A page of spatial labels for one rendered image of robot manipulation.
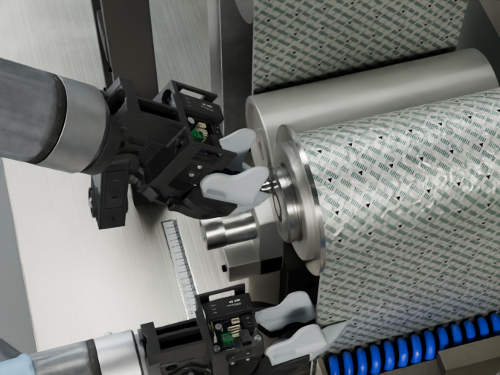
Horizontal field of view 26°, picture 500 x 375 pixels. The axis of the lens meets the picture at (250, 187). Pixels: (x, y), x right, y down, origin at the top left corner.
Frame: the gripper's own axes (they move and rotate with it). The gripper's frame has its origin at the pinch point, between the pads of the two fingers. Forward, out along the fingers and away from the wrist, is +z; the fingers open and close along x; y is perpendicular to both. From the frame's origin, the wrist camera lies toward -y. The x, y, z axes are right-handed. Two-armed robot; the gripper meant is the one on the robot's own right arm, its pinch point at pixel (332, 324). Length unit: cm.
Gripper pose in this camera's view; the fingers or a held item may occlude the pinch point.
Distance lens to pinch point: 114.8
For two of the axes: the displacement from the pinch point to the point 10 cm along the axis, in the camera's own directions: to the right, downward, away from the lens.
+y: 0.0, -5.7, -8.2
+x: -2.7, -7.9, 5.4
